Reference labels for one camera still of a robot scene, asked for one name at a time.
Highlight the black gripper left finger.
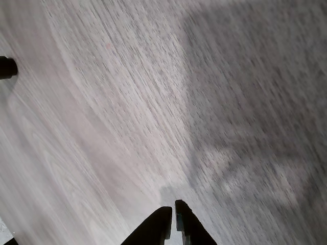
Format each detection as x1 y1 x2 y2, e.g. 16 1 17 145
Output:
121 206 173 245

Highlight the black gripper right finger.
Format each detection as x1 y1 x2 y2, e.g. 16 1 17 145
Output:
175 200 217 245

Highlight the blue capped black marker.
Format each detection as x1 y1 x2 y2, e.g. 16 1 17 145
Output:
0 55 19 81

